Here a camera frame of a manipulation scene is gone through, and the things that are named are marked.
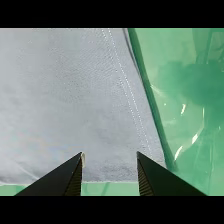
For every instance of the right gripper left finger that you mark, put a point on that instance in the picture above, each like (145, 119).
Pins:
(63, 179)

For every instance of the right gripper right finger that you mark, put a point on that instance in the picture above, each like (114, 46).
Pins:
(156, 181)

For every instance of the grey garment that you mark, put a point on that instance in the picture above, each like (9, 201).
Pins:
(66, 100)

